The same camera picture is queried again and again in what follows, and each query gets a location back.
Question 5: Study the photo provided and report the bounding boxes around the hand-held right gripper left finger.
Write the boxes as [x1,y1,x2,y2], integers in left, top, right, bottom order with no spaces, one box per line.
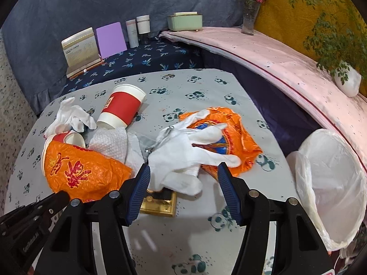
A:
[34,165,151,275]

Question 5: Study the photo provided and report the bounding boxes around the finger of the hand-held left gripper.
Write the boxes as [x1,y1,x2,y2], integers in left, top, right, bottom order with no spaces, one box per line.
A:
[0,190,71,235]

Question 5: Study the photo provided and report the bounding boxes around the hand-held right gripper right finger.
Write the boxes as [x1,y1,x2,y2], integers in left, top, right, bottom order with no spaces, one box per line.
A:
[217,162,334,275]

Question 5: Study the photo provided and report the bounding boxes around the gold box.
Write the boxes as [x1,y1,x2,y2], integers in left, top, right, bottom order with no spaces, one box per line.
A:
[139,189,177,217]

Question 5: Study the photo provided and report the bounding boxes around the smooth white tissue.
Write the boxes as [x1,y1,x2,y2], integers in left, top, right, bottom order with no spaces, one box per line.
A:
[125,132,145,176]

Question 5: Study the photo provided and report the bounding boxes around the metal chain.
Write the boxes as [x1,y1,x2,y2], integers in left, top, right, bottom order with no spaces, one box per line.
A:
[145,126,175,154]

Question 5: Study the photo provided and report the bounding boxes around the textured white paper towel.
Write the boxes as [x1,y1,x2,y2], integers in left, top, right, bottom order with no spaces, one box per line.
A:
[87,127,128,164]

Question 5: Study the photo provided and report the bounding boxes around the orange bag with red print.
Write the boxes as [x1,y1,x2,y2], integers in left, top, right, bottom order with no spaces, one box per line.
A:
[43,140,133,202]

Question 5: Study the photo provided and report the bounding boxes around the orange bag with blue print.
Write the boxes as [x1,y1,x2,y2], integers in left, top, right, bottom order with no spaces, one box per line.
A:
[178,107,264,178]

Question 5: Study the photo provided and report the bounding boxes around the crushed red paper cup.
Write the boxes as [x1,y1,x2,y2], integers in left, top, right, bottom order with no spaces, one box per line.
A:
[41,130,86,176]

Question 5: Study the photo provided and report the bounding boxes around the small white glove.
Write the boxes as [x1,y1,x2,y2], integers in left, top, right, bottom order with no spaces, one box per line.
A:
[46,97,97,138]

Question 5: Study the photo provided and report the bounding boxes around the trash bin with white liner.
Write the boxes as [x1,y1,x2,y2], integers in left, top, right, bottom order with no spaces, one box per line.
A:
[285,128,367,253]

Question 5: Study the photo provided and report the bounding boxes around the red and white paper cup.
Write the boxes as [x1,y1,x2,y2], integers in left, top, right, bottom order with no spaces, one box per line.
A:
[96,84,147,128]

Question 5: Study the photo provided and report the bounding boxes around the dark purple cloth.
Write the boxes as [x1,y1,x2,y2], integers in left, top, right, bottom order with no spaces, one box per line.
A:
[201,49,322,158]

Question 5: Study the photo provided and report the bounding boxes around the grey panda tablecloth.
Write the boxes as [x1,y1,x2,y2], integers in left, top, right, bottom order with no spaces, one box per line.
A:
[0,68,324,275]

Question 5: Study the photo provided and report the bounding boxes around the navy printed cloth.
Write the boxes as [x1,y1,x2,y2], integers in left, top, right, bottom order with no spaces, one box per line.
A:
[60,38,201,96]

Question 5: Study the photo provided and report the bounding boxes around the pink cloth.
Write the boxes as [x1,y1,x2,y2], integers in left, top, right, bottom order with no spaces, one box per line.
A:
[158,27,367,175]

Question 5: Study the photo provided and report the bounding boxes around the purple card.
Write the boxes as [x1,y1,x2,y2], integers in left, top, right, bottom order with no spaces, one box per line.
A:
[96,22,127,60]

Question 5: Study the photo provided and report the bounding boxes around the desk calendar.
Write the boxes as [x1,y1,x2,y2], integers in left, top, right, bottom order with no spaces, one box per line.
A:
[61,27,104,79]

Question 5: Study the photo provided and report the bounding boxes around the white tube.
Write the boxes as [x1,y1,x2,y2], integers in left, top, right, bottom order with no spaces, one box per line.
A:
[125,19,139,48]

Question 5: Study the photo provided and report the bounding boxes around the white capped dark bottle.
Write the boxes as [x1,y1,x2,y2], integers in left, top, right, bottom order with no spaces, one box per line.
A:
[136,15,151,45]

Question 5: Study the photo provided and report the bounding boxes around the white plant pot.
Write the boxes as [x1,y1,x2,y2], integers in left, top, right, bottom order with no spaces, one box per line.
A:
[334,61,362,97]

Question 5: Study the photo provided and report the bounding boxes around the green tissue box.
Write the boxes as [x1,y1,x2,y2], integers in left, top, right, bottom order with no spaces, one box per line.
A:
[167,12,203,32]

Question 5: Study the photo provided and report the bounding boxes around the glass vase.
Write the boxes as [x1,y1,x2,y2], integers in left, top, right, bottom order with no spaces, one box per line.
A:
[242,3,260,36]

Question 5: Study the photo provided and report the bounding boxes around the yellow cloth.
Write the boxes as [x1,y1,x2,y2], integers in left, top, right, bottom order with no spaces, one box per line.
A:
[255,0,367,72]

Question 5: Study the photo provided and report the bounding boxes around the green leafy plant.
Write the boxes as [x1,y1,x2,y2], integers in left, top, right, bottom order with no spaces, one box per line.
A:
[288,0,364,86]

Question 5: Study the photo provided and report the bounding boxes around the blue-grey cloth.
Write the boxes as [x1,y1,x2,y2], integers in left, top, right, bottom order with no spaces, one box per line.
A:
[1,0,264,115]

